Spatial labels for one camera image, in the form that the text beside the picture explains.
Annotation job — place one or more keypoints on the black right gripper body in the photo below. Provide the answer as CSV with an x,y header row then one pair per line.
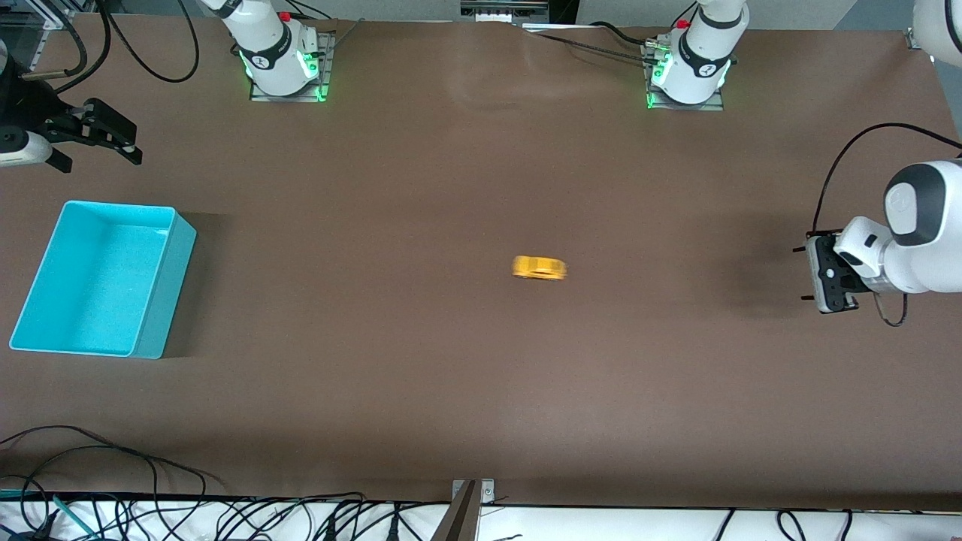
x,y
28,111

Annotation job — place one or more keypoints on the yellow beetle toy car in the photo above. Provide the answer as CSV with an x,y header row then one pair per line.
x,y
537,268

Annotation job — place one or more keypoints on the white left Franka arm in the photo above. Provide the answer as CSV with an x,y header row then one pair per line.
x,y
924,263

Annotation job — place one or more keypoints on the turquoise plastic bin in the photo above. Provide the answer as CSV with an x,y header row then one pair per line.
x,y
98,278

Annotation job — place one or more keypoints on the white power strip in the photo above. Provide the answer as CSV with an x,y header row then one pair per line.
x,y
503,11

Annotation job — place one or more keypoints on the black plug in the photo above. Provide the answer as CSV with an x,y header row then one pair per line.
x,y
392,530
331,530

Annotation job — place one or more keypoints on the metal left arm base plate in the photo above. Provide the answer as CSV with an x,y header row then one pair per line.
x,y
714,105

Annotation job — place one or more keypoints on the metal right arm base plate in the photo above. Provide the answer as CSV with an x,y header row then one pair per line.
x,y
325,68

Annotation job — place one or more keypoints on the metal camera stand bracket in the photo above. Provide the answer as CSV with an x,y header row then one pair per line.
x,y
467,518

